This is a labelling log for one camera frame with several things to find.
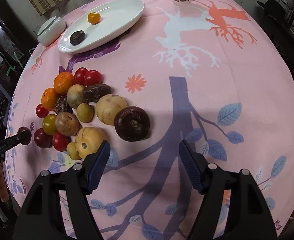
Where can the white oval plate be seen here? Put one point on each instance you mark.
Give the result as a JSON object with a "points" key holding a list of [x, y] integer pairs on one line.
{"points": [[116, 17]]}

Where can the striped pepino melon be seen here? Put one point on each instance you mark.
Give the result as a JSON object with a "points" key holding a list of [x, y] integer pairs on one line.
{"points": [[108, 107], [89, 139]]}

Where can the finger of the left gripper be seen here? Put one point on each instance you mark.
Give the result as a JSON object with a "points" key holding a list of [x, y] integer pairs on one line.
{"points": [[23, 138]]}

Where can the orange mandarin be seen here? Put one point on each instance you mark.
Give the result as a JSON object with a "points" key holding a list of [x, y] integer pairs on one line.
{"points": [[49, 98], [62, 82]]}

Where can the cherry tomato back right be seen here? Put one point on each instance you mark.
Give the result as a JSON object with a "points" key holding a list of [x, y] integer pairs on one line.
{"points": [[93, 77]]}

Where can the pink patterned tablecloth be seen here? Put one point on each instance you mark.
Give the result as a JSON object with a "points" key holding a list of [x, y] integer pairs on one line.
{"points": [[205, 72]]}

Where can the cherry tomato back left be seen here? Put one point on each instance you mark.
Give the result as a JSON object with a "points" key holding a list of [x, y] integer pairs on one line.
{"points": [[79, 76]]}

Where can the dark patterned passion fruit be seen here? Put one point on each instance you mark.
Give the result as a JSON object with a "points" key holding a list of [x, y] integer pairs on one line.
{"points": [[62, 105]]}

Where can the brown-green passion fruit back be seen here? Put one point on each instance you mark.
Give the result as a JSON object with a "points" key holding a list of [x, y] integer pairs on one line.
{"points": [[75, 96]]}

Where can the red cherry tomato front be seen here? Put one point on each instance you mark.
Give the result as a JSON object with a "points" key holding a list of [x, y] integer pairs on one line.
{"points": [[60, 142]]}

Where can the dark date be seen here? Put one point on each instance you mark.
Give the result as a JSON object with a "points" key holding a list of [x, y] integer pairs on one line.
{"points": [[77, 37], [94, 93]]}

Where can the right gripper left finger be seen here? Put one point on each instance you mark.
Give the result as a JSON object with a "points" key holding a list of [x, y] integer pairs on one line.
{"points": [[41, 216]]}

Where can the dark purple mangosteen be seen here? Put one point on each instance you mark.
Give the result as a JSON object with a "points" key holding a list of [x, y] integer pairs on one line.
{"points": [[132, 124]]}

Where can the pale green lidded jar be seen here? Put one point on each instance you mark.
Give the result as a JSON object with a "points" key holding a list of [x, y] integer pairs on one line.
{"points": [[51, 30]]}

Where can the yellow-orange tomato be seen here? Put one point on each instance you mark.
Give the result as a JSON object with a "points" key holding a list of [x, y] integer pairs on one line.
{"points": [[94, 18]]}

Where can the small longan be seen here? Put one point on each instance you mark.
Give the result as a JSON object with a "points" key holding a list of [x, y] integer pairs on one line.
{"points": [[85, 112], [72, 151]]}

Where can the green-yellow tomato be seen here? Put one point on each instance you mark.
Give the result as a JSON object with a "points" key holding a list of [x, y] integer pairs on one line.
{"points": [[48, 124]]}

